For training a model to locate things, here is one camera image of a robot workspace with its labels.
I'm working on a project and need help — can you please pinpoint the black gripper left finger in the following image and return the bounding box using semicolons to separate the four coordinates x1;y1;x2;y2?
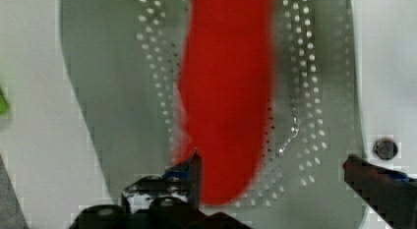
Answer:
121;150;203;211

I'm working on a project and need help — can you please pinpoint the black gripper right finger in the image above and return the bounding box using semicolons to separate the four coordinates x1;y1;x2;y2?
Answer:
342;154;417;229

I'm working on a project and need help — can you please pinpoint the red ketchup bottle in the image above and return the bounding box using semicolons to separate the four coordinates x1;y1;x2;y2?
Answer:
175;0;274;205

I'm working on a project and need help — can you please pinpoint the green perforated strainer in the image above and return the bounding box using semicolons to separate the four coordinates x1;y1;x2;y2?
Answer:
60;0;365;229

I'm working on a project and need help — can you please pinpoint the bright green object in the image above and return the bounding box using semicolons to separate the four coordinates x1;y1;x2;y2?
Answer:
0;89;9;114

